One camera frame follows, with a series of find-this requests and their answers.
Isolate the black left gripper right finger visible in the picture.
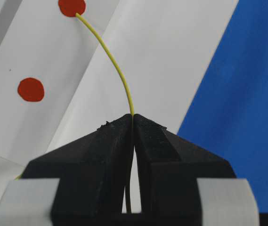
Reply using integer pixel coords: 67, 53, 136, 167
133, 114, 236, 226

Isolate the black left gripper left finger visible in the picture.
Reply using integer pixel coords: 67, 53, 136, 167
22, 114, 132, 226

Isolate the yellow solder wire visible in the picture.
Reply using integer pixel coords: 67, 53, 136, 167
13, 12, 136, 214

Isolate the left red dot mark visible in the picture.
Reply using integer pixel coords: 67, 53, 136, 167
17, 77, 45, 102

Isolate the red dot mark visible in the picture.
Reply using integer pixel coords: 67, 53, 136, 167
58, 0, 86, 17
17, 77, 45, 102

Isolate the middle red dot mark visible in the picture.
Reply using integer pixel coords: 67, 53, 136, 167
58, 0, 86, 17

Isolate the blue table cloth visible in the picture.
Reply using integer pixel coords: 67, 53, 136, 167
178, 0, 268, 212

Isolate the large white foam board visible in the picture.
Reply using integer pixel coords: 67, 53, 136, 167
0, 0, 238, 199

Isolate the small white raised block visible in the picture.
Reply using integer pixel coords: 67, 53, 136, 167
0, 0, 125, 165

